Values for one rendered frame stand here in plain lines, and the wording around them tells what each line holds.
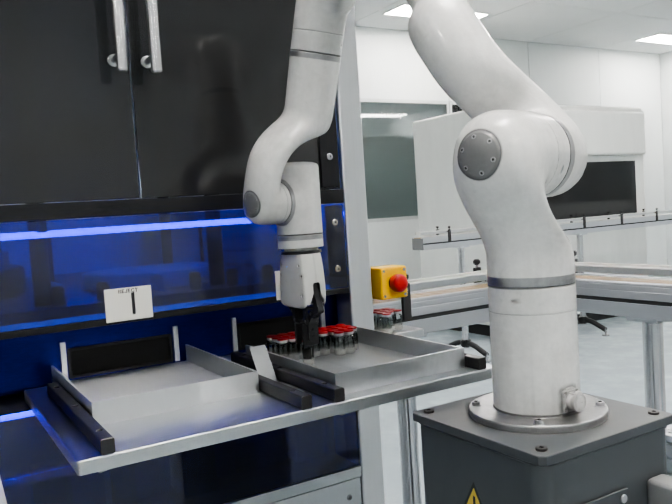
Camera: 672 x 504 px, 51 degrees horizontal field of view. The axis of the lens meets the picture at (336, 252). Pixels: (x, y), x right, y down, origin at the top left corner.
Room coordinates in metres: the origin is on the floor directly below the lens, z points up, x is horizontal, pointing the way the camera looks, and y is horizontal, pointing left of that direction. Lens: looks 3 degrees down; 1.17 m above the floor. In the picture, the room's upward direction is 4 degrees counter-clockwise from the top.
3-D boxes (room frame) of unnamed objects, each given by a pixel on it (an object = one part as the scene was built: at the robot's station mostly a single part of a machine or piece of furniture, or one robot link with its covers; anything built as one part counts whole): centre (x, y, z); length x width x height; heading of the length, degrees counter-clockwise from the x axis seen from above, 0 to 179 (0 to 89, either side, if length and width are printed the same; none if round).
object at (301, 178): (1.31, 0.07, 1.19); 0.09 x 0.08 x 0.13; 136
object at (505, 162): (0.97, -0.25, 1.16); 0.19 x 0.12 x 0.24; 137
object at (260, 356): (1.17, 0.11, 0.91); 0.14 x 0.03 x 0.06; 31
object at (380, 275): (1.62, -0.11, 0.99); 0.08 x 0.07 x 0.07; 31
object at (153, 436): (1.24, 0.15, 0.87); 0.70 x 0.48 x 0.02; 121
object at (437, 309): (1.88, -0.28, 0.92); 0.69 x 0.16 x 0.16; 121
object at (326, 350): (1.39, 0.05, 0.90); 0.18 x 0.02 x 0.05; 121
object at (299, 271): (1.31, 0.06, 1.05); 0.10 x 0.08 x 0.11; 31
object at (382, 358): (1.29, -0.01, 0.90); 0.34 x 0.26 x 0.04; 31
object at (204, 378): (1.21, 0.34, 0.90); 0.34 x 0.26 x 0.04; 31
